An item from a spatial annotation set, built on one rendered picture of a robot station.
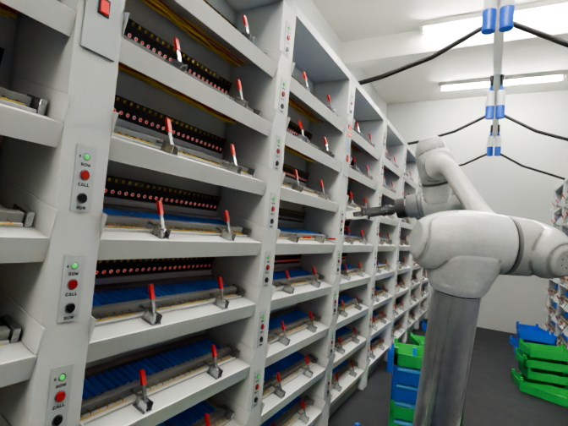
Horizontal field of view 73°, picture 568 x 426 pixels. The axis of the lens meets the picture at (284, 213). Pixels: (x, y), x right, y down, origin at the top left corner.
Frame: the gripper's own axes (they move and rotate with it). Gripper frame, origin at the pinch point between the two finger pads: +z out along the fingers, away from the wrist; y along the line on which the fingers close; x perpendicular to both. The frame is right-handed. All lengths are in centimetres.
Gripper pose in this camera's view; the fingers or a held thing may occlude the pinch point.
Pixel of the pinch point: (355, 215)
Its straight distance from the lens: 157.0
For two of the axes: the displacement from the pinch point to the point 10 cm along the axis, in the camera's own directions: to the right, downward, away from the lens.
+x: -1.0, -9.9, 1.3
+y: 4.7, 0.7, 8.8
